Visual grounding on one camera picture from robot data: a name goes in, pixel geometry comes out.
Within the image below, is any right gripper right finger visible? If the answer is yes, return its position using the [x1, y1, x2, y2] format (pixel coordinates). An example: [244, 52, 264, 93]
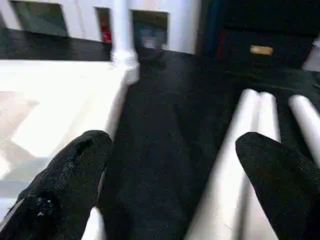
[234, 131, 320, 240]

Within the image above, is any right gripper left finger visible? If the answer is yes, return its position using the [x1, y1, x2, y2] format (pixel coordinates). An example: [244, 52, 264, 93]
[0, 129, 114, 240]

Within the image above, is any white plastic table top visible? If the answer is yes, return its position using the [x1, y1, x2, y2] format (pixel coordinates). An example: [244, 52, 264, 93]
[0, 58, 142, 240]

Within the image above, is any black work mat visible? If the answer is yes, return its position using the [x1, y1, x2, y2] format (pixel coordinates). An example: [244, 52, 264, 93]
[0, 26, 320, 240]

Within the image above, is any small yellow label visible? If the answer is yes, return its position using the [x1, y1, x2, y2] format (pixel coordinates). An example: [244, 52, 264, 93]
[249, 44, 274, 56]

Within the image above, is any white glass-door cabinet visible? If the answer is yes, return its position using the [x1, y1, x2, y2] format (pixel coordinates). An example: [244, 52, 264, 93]
[0, 0, 202, 56]

